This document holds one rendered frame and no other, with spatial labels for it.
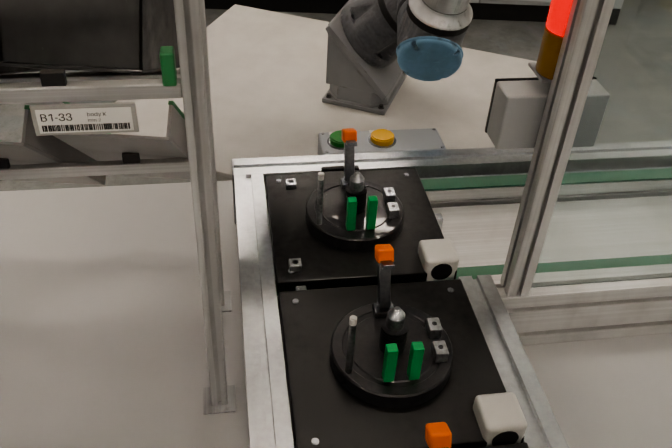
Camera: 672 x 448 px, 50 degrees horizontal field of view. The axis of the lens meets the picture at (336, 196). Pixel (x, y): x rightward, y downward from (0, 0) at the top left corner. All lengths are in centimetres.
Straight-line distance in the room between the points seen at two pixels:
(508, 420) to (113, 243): 67
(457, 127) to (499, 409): 79
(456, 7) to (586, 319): 55
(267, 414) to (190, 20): 43
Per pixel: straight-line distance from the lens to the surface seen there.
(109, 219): 123
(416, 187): 110
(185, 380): 98
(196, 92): 65
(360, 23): 146
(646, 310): 109
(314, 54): 172
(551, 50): 80
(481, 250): 110
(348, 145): 101
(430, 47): 127
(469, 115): 153
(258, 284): 95
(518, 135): 84
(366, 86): 148
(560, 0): 79
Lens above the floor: 162
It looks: 37 degrees down
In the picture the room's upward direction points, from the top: 3 degrees clockwise
